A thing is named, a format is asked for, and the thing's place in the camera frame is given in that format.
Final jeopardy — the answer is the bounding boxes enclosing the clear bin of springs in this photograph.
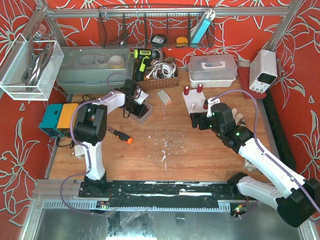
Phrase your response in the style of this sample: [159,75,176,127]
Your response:
[130,101,153,125]

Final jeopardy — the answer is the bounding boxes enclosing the white plastic storage box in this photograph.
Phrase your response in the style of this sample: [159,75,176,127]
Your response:
[188,54,238,88]

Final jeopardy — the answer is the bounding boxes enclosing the white power adapter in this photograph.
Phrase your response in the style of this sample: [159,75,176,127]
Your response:
[71,145,85,159]

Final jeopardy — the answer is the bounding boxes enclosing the green cordless drill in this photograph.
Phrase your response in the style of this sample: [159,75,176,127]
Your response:
[133,48,161,82]

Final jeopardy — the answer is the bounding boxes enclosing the grey plastic toolbox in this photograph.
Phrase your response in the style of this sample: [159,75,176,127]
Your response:
[56,46,134,95]

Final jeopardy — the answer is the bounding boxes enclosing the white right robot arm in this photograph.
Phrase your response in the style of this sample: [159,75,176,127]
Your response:
[190,103,320,228]

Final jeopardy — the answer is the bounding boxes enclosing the white bench power supply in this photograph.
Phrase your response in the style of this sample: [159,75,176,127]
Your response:
[249,49,277,94]

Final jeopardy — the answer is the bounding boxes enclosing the teal and yellow box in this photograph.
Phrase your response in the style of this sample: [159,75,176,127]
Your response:
[38,103,78,138]

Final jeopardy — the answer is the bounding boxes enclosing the white cotton work glove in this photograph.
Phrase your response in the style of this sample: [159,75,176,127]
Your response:
[231,108,246,126]

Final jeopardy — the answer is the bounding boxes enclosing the wicker basket with cables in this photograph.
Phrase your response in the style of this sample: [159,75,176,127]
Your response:
[137,57,179,91]

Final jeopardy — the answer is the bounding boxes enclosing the large red spring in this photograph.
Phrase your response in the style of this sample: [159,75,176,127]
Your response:
[196,83,203,93]

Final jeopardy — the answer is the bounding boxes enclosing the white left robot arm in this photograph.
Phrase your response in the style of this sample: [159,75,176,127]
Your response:
[70,79,148,198]

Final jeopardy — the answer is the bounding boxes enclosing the black wire wall basket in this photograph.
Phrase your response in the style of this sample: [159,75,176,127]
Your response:
[97,3,215,48]

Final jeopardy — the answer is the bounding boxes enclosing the red plastic tool case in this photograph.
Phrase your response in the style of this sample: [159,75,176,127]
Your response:
[236,66,268,100]

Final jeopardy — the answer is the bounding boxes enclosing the white peg base plate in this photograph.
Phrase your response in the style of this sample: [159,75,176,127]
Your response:
[182,88,208,115]

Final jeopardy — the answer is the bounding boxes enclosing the clear acrylic wall box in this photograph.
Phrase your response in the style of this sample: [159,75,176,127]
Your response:
[0,34,64,101]

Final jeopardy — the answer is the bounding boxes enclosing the black tangled power cables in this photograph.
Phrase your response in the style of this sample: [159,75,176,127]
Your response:
[56,93,101,148]

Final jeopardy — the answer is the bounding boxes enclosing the orange handled screwdriver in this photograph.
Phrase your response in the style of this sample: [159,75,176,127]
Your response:
[106,126,134,145]

